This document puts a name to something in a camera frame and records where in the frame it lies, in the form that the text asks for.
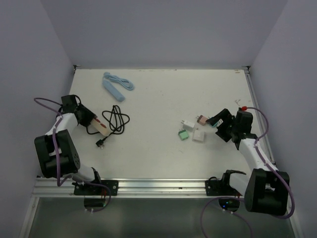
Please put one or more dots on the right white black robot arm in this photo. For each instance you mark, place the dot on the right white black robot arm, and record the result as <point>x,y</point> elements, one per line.
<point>266,189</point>

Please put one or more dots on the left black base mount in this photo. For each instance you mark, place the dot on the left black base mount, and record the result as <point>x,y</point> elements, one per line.
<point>107,187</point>

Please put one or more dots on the cyan plug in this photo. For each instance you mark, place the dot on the cyan plug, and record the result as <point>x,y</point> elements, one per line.
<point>217,124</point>

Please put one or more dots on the aluminium mounting rail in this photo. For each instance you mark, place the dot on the aluminium mounting rail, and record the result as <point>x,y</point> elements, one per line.
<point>129,188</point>

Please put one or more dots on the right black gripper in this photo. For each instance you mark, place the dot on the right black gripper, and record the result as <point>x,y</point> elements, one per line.
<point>225,115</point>

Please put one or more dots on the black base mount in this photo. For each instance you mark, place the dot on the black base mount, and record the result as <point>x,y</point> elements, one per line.
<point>221,187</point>
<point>107,187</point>

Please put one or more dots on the green plug adapter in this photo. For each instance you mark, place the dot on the green plug adapter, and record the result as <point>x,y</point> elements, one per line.
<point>183,134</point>

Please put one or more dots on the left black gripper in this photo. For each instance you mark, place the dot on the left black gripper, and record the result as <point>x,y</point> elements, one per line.
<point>90,115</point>

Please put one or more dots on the white square plug adapter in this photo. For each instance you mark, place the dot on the white square plug adapter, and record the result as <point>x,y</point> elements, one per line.
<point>199,136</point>

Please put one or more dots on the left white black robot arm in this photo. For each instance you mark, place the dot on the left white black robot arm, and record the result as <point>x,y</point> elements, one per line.
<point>57,154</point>

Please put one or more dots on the pink plug adapter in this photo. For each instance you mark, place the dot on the pink plug adapter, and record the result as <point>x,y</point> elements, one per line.
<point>201,120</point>

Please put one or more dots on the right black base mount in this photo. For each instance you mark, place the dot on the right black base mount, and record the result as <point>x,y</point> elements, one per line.
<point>221,187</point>

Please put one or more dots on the beige red power strip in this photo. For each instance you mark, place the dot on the beige red power strip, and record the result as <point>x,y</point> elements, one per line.
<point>100,127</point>

